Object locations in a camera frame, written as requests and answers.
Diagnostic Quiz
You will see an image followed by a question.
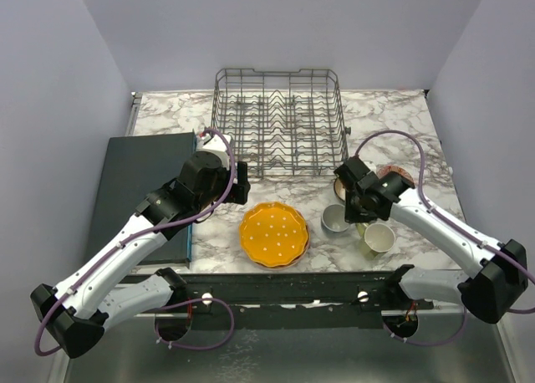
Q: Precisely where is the yellow polka dot plate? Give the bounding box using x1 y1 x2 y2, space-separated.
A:
238 202 310 269

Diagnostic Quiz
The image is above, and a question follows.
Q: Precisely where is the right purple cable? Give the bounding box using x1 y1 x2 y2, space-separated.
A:
354 130 535 315

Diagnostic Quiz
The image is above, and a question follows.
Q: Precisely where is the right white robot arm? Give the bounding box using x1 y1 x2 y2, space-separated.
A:
334 156 528 324

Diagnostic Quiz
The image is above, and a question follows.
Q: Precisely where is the grey ceramic mug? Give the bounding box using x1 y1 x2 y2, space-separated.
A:
321 203 349 233

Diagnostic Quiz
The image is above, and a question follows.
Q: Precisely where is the red blue patterned bowl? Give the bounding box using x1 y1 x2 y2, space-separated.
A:
376 165 415 186

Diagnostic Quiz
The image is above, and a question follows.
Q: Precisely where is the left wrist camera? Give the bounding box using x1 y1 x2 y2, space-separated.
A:
196 135 230 171

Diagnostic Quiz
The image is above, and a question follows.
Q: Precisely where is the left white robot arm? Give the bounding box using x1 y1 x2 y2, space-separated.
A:
30 150 250 359

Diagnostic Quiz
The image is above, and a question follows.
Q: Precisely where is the brown patterned bowl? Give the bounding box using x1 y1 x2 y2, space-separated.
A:
334 178 346 202

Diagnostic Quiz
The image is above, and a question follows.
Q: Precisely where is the light green ceramic mug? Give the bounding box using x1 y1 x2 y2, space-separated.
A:
356 222 396 258

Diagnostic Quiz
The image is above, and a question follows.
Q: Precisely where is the grey wire dish rack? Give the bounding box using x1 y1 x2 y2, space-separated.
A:
211 68 351 179

